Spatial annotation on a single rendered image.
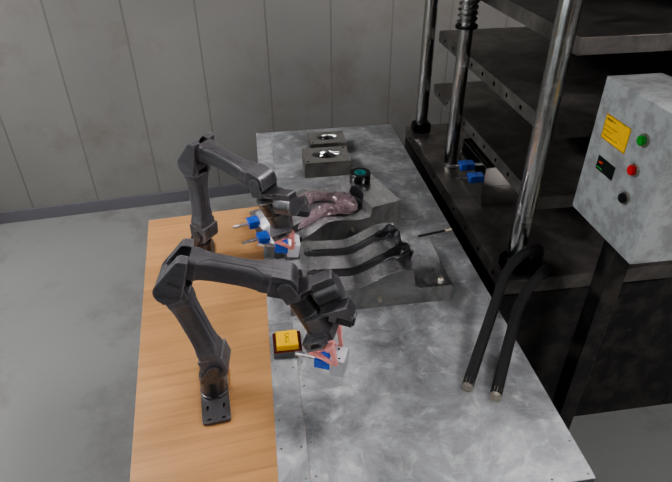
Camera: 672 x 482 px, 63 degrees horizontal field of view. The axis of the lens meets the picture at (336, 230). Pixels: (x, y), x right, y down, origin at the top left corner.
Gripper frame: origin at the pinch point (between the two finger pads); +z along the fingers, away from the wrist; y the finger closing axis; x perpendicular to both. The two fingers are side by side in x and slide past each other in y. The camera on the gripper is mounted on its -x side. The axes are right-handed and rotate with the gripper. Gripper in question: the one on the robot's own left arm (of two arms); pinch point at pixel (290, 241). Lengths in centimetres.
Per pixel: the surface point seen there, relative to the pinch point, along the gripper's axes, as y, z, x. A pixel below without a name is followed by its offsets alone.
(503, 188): 34, 43, -76
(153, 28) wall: 197, -14, 62
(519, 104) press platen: 25, 0, -84
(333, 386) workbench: -48.4, 9.5, -3.8
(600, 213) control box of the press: -22, 9, -87
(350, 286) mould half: -17.9, 9.1, -13.9
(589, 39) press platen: 8, -25, -99
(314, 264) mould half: -6.3, 6.8, -4.6
